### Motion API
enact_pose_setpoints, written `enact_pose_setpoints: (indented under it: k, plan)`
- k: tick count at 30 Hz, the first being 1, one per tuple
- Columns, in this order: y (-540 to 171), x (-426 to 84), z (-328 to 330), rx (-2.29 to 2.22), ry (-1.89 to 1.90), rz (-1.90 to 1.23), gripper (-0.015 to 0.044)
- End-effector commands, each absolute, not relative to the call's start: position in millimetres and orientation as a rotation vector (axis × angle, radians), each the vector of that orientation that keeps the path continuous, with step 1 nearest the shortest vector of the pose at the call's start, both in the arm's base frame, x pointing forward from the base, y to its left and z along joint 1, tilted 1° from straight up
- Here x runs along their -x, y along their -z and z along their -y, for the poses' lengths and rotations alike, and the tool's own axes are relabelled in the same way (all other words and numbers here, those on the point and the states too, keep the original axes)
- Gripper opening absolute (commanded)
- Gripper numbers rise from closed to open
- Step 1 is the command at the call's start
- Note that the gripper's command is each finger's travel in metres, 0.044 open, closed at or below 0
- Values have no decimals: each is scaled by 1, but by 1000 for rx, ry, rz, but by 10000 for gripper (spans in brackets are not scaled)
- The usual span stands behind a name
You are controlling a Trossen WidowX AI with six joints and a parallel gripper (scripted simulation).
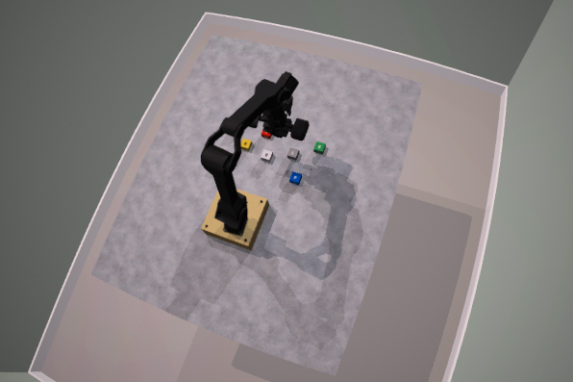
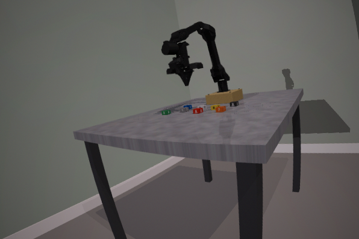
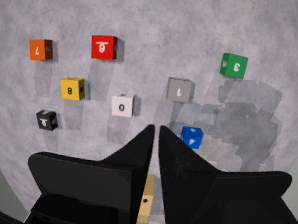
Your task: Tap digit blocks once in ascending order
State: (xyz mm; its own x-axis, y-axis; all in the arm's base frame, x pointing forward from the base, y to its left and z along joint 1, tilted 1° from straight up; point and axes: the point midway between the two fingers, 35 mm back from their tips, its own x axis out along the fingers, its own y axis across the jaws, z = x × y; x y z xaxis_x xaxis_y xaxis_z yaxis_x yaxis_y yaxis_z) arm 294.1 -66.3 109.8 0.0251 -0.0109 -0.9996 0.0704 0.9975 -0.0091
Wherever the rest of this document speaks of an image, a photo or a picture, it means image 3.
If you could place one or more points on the grey block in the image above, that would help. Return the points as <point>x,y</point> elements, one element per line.
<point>178,90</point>

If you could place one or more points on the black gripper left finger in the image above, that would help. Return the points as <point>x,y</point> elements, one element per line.
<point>119,180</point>

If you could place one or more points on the green block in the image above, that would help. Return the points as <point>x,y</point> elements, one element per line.
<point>233,65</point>

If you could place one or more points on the blue digit block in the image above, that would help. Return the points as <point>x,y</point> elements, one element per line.
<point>192,136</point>

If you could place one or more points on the red block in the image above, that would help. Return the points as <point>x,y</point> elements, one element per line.
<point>104,47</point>

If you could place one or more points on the black block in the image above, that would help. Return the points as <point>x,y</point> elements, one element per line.
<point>47,120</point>

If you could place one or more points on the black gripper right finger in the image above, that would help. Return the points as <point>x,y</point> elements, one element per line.
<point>191,186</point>

